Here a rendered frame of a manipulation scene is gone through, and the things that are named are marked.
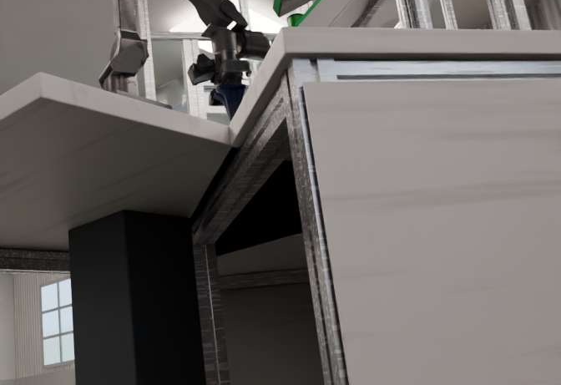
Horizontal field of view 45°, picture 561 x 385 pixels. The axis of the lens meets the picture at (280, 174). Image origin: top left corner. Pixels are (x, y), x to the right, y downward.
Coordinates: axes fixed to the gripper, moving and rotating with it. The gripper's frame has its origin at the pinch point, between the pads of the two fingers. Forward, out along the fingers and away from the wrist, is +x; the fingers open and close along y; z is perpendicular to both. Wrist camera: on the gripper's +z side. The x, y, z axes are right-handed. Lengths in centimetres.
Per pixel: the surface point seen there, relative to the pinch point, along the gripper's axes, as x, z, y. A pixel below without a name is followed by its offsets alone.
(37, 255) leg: 27, 41, -10
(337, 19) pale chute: 6.5, -5.9, 48.6
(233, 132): 25, 13, 50
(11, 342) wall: -24, 124, -849
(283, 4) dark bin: -10.1, -6.2, 24.8
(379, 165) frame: 38, 4, 75
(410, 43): 25, -2, 75
